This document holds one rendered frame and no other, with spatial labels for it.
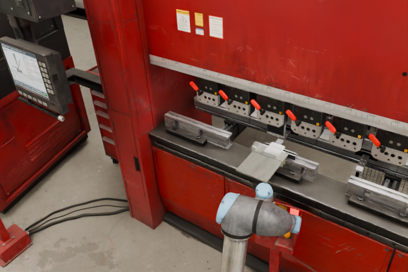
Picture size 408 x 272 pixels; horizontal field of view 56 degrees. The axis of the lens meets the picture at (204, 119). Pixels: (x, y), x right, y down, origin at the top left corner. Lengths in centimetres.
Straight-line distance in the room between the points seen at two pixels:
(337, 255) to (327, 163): 154
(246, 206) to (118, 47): 128
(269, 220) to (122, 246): 192
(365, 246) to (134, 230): 173
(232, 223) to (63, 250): 205
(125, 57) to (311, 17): 106
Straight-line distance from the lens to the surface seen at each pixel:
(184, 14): 210
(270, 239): 209
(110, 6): 216
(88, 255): 310
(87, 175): 376
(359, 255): 227
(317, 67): 182
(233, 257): 143
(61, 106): 222
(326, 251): 235
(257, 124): 251
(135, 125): 247
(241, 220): 132
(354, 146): 195
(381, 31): 169
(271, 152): 217
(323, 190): 217
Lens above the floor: 236
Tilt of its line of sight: 34 degrees down
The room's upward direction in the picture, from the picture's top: 3 degrees counter-clockwise
